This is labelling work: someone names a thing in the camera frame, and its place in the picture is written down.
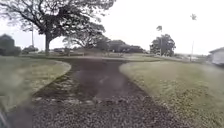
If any dark asphalt path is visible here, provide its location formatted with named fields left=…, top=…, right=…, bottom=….
left=6, top=54, right=194, bottom=128

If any grass island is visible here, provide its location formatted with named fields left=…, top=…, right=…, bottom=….
left=123, top=53, right=162, bottom=63

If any tall palm tree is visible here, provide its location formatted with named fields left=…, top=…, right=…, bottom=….
left=155, top=25, right=164, bottom=57
left=189, top=13, right=198, bottom=62

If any round dark tree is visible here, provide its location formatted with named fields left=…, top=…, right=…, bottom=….
left=149, top=33, right=177, bottom=58

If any green grass lawn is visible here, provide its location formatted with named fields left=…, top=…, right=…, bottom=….
left=118, top=59, right=224, bottom=128
left=0, top=54, right=72, bottom=113

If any large spreading tree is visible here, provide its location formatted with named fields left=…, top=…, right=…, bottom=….
left=0, top=0, right=116, bottom=57

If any thin pole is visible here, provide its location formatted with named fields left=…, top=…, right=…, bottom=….
left=30, top=26, right=35, bottom=48

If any white building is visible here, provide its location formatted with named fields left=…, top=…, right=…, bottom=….
left=208, top=46, right=224, bottom=66

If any dark bush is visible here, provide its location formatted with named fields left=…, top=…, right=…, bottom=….
left=0, top=33, right=22, bottom=57

